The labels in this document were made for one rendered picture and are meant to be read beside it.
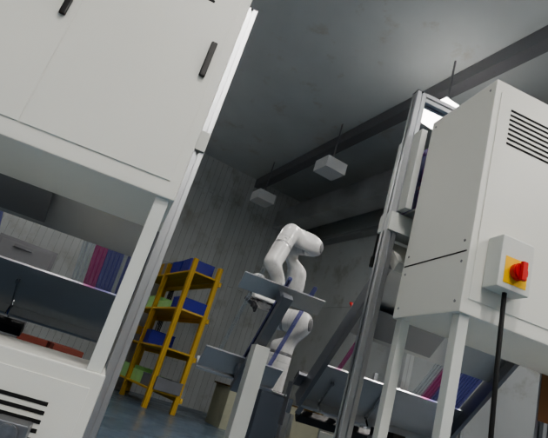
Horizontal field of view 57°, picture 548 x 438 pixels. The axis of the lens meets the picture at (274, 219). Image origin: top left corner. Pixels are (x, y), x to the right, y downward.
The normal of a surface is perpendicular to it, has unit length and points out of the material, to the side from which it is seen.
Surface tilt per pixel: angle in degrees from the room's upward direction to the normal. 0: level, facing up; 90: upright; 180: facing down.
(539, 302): 90
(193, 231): 90
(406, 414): 134
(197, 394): 90
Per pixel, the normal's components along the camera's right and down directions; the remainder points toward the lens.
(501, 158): 0.31, -0.24
